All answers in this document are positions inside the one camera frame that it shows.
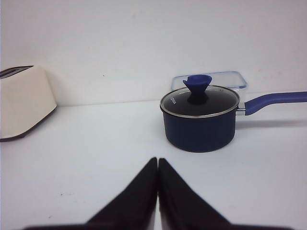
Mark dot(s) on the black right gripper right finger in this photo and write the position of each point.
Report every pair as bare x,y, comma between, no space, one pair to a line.
182,209

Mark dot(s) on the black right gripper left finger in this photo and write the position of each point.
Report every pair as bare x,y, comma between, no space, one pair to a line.
132,209

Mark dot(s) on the dark blue saucepan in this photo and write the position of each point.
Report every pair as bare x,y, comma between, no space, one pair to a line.
213,133

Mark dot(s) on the glass pot lid blue knob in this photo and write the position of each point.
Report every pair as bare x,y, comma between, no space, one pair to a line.
199,99

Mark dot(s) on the clear plastic container blue rim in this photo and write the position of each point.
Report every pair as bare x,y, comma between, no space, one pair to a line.
230,79

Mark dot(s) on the cream two-slot toaster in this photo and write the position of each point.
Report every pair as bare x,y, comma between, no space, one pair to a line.
26,99

